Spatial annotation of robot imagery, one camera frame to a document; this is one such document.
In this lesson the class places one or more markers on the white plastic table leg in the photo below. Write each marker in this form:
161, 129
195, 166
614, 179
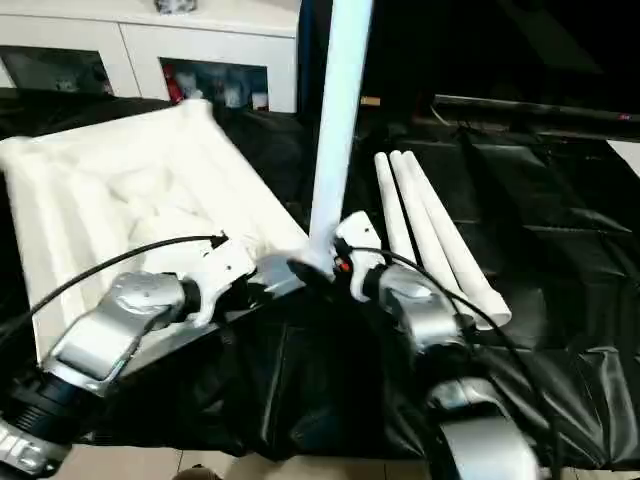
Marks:
392, 210
460, 250
425, 225
340, 100

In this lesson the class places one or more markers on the white plastic table top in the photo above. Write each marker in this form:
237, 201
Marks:
100, 175

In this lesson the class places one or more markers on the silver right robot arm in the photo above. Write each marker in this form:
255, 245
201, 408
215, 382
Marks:
415, 300

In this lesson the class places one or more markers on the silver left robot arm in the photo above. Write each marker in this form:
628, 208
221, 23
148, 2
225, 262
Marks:
125, 300

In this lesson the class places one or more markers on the small tan label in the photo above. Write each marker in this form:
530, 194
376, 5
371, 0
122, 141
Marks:
370, 101

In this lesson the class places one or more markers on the black mat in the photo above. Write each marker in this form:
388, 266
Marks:
550, 250

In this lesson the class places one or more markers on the long dark bar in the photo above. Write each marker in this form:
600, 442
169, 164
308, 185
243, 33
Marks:
525, 107

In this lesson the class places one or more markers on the white cabinet with glass doors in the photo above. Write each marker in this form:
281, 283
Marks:
140, 40

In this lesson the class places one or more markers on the clear bag of dark parts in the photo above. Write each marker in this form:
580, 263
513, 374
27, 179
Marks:
175, 5

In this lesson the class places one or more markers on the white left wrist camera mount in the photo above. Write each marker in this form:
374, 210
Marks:
225, 265

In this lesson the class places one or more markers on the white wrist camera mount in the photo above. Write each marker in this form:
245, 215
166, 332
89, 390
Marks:
357, 230
225, 265

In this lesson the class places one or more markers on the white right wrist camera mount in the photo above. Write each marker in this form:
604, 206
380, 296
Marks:
357, 230

